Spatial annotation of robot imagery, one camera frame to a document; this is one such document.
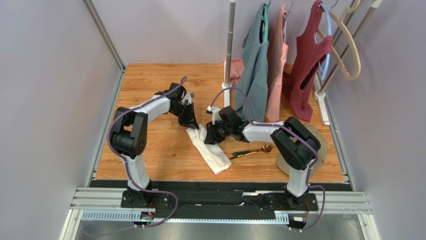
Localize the beige wooden hanger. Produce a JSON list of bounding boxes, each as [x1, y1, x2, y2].
[[323, 0, 361, 85]]

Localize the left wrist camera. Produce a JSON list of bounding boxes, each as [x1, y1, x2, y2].
[[181, 92, 195, 105]]

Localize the white cloth napkin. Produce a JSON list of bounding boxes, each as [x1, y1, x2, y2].
[[186, 124, 232, 175]]

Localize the metal clothes rack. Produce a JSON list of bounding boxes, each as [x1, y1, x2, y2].
[[221, 0, 383, 126]]

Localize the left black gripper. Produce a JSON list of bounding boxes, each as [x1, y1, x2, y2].
[[170, 102, 200, 131]]

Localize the grey-blue hanging shirt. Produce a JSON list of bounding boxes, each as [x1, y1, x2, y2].
[[234, 2, 269, 122]]

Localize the tan baseball cap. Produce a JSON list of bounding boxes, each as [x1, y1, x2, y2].
[[276, 123, 329, 179]]

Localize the salmon pink hanging shirt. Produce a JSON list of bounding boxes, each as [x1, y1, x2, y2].
[[265, 5, 289, 122]]

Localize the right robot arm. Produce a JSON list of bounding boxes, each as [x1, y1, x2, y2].
[[204, 106, 321, 205]]

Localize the dark red tank top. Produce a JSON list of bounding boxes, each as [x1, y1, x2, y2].
[[281, 0, 333, 122]]

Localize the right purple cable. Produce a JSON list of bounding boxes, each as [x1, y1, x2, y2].
[[208, 87, 326, 232]]

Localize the aluminium frame post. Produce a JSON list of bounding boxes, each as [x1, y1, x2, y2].
[[82, 0, 127, 73]]

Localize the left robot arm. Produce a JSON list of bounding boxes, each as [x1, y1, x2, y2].
[[107, 82, 199, 208]]

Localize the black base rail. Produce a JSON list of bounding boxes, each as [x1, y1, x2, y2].
[[90, 180, 351, 221]]

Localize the teal hanger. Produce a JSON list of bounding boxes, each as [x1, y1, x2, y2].
[[260, 0, 272, 43]]

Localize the gold utensil dark handle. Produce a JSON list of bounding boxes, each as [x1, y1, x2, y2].
[[231, 149, 262, 159]]

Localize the gold fork green handle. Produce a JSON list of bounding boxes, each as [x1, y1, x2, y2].
[[230, 144, 274, 160]]

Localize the light blue hanger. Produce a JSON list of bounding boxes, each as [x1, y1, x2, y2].
[[314, 2, 333, 82]]

